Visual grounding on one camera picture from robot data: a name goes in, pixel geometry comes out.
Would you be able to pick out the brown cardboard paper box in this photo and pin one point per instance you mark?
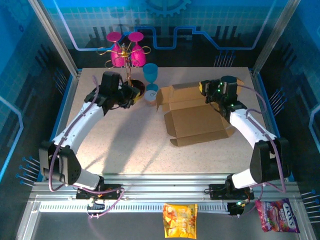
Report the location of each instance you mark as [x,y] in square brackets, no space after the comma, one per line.
[192,120]

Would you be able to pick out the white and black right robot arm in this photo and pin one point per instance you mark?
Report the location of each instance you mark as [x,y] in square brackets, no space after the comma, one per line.
[246,126]

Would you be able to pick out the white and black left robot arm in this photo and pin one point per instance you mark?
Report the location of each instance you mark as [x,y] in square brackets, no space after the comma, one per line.
[82,117]

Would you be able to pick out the small brown jar white lid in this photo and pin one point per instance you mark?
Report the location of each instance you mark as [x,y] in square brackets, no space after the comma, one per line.
[151,96]

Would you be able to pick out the blue plastic goblet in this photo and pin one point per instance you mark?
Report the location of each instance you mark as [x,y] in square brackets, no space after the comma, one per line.
[150,71]

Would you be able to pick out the yellow snack bag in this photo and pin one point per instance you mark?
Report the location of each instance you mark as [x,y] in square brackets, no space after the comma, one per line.
[180,220]

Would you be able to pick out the purple candy bag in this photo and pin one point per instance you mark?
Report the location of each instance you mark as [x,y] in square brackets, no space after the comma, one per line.
[277,215]

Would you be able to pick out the aluminium frame post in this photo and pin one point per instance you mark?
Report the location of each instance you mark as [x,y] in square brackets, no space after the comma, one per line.
[52,35]
[272,37]

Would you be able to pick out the aluminium frame rail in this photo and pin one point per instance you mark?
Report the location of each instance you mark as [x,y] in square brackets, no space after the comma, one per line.
[162,183]

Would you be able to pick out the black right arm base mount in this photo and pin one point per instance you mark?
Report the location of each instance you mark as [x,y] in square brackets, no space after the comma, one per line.
[218,191]

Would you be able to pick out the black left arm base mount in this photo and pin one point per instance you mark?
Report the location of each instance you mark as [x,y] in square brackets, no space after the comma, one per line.
[110,191]

